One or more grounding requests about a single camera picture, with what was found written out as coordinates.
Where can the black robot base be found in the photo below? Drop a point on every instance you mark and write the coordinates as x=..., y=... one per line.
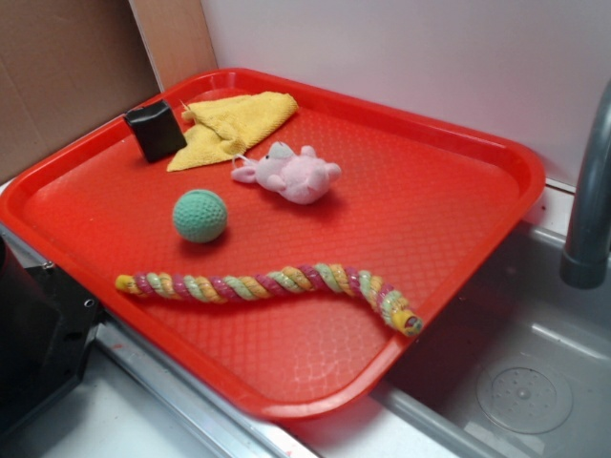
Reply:
x=48, y=323

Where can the red plastic tray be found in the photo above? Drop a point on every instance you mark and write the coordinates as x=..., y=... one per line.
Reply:
x=421, y=203

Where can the pink plush toy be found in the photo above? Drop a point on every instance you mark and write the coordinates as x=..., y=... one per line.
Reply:
x=299, y=178

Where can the green dimpled ball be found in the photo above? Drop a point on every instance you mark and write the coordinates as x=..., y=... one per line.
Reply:
x=200, y=216

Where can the yellow cloth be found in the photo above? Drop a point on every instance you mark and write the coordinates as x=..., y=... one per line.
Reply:
x=224, y=128

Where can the black block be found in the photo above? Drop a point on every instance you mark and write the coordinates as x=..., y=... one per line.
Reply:
x=156, y=129

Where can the grey toy sink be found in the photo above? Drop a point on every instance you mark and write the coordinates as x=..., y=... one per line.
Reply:
x=518, y=366

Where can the grey faucet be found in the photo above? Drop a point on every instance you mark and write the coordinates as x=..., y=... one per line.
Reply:
x=586, y=251

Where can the brown cardboard panel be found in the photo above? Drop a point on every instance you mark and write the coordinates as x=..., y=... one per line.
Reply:
x=67, y=67

